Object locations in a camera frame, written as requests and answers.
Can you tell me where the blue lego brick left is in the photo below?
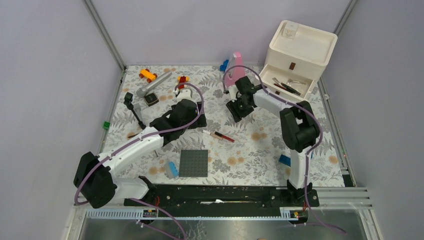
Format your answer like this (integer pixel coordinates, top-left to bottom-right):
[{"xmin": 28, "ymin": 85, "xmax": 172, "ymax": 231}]
[{"xmin": 278, "ymin": 154, "xmax": 291, "ymax": 167}]

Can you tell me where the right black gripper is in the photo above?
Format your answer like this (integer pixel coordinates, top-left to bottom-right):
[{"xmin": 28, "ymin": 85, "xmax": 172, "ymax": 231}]
[{"xmin": 226, "ymin": 94, "xmax": 254, "ymax": 124}]

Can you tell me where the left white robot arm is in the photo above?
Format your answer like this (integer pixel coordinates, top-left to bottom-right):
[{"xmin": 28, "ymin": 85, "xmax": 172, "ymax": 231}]
[{"xmin": 73, "ymin": 89, "xmax": 206, "ymax": 209}]

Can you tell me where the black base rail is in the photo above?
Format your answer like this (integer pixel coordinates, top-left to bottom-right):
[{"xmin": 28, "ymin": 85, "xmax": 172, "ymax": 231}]
[{"xmin": 124, "ymin": 184, "xmax": 320, "ymax": 218}]

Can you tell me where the dark red lipstick tube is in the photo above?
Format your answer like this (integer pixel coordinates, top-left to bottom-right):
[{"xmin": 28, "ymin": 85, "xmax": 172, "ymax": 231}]
[{"xmin": 274, "ymin": 81, "xmax": 289, "ymax": 91}]

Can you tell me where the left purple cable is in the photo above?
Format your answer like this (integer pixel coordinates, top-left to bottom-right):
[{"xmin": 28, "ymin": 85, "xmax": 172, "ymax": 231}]
[{"xmin": 73, "ymin": 82, "xmax": 205, "ymax": 240}]

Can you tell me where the blue grey lego brick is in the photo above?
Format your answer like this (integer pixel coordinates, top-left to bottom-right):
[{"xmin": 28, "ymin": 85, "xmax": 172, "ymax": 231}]
[{"xmin": 164, "ymin": 161, "xmax": 179, "ymax": 179}]

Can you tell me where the clear plastic bag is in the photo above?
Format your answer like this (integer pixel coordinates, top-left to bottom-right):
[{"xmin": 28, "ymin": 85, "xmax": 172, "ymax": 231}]
[{"xmin": 272, "ymin": 77, "xmax": 306, "ymax": 88}]

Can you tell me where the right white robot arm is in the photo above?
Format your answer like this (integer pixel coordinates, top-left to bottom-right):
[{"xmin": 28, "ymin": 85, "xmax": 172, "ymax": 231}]
[{"xmin": 226, "ymin": 76, "xmax": 321, "ymax": 206}]

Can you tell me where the grey microphone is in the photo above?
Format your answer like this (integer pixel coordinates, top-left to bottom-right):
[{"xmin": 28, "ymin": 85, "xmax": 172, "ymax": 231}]
[{"xmin": 136, "ymin": 71, "xmax": 172, "ymax": 98}]

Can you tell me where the red black lip gloss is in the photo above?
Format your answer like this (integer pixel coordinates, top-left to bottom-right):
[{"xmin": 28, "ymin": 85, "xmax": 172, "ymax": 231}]
[{"xmin": 214, "ymin": 131, "xmax": 235, "ymax": 143}]

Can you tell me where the blue toy brick back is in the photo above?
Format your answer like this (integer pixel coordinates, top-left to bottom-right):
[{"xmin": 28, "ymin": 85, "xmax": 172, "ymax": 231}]
[{"xmin": 219, "ymin": 59, "xmax": 229, "ymax": 73}]

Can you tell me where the green clip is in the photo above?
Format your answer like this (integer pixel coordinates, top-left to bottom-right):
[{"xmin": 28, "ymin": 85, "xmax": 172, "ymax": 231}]
[{"xmin": 102, "ymin": 121, "xmax": 110, "ymax": 130}]

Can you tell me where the grey lego baseplate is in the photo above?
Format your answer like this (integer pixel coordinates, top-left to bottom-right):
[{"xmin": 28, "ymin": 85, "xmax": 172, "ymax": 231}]
[{"xmin": 178, "ymin": 149, "xmax": 209, "ymax": 178}]

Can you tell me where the orange toy car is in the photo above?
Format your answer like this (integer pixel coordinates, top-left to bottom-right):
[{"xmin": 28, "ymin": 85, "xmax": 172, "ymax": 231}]
[{"xmin": 139, "ymin": 68, "xmax": 158, "ymax": 83}]

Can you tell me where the cream three-drawer organizer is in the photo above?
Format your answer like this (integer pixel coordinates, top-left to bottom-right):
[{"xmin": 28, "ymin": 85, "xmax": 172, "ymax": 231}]
[{"xmin": 259, "ymin": 20, "xmax": 338, "ymax": 103}]

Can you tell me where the black square compact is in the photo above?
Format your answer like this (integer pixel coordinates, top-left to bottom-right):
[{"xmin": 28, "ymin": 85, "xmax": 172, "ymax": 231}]
[{"xmin": 143, "ymin": 92, "xmax": 159, "ymax": 107}]

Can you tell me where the red yellow toy figure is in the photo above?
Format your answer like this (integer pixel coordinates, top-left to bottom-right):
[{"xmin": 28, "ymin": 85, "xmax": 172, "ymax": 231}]
[{"xmin": 177, "ymin": 76, "xmax": 189, "ymax": 90}]

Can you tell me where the white cosmetic box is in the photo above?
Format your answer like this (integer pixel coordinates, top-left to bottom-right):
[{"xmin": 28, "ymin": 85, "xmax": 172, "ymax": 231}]
[{"xmin": 281, "ymin": 21, "xmax": 299, "ymax": 39}]

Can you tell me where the black mini tripod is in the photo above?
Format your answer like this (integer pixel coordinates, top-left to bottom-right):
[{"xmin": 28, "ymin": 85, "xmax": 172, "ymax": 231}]
[{"xmin": 123, "ymin": 92, "xmax": 160, "ymax": 158}]

